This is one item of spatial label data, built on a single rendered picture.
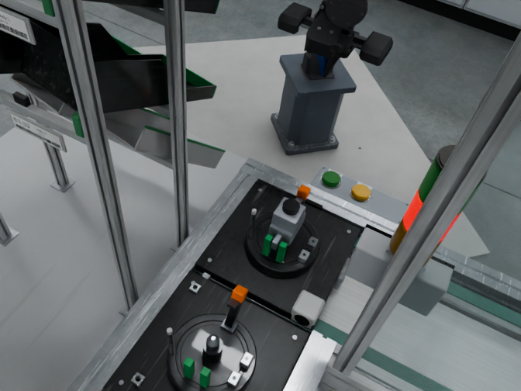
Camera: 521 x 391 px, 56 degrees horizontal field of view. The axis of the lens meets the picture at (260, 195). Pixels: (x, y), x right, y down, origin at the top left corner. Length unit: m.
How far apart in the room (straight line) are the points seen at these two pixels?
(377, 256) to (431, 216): 0.14
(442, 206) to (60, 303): 0.74
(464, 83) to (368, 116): 1.95
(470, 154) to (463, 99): 2.75
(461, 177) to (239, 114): 0.94
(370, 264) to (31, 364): 0.62
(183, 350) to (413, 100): 2.46
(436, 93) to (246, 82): 1.88
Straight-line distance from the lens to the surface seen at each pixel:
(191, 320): 0.83
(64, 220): 1.13
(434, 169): 0.51
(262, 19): 3.46
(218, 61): 1.53
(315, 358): 0.86
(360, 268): 0.66
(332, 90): 1.15
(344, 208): 1.04
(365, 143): 1.34
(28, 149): 1.30
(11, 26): 0.60
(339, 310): 0.95
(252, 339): 0.82
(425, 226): 0.52
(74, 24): 0.52
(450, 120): 3.00
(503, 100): 0.42
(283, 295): 0.88
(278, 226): 0.85
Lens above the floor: 1.74
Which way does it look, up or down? 50 degrees down
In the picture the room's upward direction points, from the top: 9 degrees clockwise
